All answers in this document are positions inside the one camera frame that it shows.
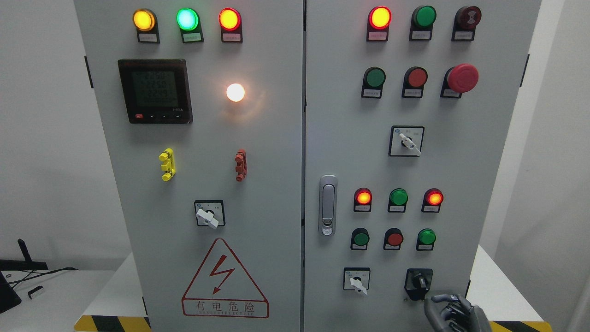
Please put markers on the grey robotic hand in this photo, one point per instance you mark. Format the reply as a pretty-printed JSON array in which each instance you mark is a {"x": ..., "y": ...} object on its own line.
[{"x": 453, "y": 313}]

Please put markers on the black rotary knob switch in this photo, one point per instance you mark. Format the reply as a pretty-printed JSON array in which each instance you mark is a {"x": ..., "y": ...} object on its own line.
[{"x": 418, "y": 283}]

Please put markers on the green push button lower right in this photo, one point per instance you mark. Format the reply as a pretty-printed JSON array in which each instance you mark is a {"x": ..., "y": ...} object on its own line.
[{"x": 426, "y": 238}]

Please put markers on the green push button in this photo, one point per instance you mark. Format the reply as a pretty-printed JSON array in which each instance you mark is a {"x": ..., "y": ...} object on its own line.
[
  {"x": 373, "y": 82},
  {"x": 426, "y": 238},
  {"x": 359, "y": 239}
]

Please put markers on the red push button lower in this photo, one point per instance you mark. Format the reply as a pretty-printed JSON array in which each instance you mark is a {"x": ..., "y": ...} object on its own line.
[{"x": 393, "y": 239}]

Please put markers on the red push button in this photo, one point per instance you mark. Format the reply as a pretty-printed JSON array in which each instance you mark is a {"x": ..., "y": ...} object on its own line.
[
  {"x": 414, "y": 81},
  {"x": 393, "y": 239}
]

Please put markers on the green push button lower left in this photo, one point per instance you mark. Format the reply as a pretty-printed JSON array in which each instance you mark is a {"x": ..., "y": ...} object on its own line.
[{"x": 359, "y": 239}]

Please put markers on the lit red indicator middle right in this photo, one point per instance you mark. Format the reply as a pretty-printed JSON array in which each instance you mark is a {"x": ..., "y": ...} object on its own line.
[{"x": 432, "y": 201}]

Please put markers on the green indicator middle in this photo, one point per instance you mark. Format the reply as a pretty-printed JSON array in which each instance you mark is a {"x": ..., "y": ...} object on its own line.
[{"x": 397, "y": 202}]

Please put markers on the lit red indicator middle left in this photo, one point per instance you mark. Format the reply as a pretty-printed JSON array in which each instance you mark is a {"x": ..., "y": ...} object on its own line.
[{"x": 362, "y": 200}]

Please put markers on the silver cabinet door latch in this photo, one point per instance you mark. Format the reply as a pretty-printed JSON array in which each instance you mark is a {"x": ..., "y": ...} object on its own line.
[{"x": 327, "y": 204}]

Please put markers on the right grey cabinet door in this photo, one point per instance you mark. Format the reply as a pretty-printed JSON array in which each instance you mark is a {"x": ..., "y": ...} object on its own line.
[{"x": 348, "y": 136}]

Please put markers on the grey cabinet door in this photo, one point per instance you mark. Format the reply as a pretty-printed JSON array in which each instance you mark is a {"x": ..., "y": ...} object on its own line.
[
  {"x": 263, "y": 212},
  {"x": 348, "y": 136}
]

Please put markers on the red electric hazard warning sticker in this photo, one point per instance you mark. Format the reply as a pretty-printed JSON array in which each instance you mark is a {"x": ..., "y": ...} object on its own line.
[{"x": 222, "y": 287}]

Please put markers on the red emergency stop mushroom button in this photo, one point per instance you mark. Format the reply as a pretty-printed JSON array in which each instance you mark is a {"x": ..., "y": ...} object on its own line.
[{"x": 459, "y": 79}]

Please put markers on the red push button upper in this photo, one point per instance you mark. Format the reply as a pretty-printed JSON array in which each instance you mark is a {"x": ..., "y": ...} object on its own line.
[{"x": 414, "y": 81}]

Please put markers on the green push button upper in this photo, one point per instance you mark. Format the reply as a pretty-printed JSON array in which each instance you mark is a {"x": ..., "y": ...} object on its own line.
[{"x": 373, "y": 82}]

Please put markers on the dark red buzzer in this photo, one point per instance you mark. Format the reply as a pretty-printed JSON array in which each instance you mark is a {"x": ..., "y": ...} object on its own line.
[{"x": 465, "y": 22}]

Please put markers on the unlit green indicator top right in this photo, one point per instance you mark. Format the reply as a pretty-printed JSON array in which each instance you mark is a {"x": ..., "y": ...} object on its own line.
[{"x": 421, "y": 24}]

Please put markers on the lit red indicator top right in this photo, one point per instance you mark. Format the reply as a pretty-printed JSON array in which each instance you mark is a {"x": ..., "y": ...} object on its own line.
[{"x": 378, "y": 21}]

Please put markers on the white glowing indicator light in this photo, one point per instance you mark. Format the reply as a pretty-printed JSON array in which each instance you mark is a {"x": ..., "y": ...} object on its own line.
[{"x": 235, "y": 92}]

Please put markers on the white platform with hazard stripes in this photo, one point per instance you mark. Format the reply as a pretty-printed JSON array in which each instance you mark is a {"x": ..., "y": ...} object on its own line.
[{"x": 119, "y": 306}]

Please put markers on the left grey cabinet door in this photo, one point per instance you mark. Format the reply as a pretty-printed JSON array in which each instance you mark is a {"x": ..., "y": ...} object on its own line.
[{"x": 263, "y": 212}]

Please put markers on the black digital power meter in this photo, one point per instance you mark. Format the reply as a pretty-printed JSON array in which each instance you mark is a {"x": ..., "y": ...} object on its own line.
[{"x": 156, "y": 91}]

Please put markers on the lit red indicator light left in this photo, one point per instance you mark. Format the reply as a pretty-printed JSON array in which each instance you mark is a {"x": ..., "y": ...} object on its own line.
[{"x": 230, "y": 22}]

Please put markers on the lit green indicator light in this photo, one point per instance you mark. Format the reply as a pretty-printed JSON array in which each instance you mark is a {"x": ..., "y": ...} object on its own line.
[{"x": 189, "y": 23}]

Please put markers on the small black white adapter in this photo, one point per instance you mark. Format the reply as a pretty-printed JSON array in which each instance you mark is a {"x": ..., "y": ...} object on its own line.
[{"x": 35, "y": 292}]

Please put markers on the yellow indicator light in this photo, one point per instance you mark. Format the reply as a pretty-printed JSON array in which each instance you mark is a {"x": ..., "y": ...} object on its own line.
[{"x": 146, "y": 24}]

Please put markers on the white selector switch lower right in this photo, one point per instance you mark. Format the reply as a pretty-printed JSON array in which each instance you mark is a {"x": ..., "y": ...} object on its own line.
[{"x": 356, "y": 279}]

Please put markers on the white selector switch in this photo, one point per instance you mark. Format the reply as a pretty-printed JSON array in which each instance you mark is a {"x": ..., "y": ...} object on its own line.
[
  {"x": 406, "y": 141},
  {"x": 356, "y": 279}
]

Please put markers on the white selector switch upper right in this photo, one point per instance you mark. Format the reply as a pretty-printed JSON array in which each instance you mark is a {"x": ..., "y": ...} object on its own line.
[{"x": 406, "y": 141}]

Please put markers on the white selector switch left door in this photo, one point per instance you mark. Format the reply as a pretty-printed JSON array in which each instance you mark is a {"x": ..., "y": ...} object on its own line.
[{"x": 209, "y": 213}]

